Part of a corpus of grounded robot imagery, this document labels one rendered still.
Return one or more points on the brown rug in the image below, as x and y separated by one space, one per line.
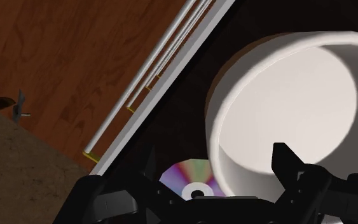
20 173

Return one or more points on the large white bowl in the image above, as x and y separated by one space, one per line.
284 108

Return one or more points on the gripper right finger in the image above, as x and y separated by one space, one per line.
312 189

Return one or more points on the iridescent compact disc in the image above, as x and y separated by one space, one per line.
191 176

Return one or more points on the small grey metal piece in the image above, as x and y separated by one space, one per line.
18 107

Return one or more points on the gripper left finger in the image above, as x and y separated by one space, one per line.
110 201

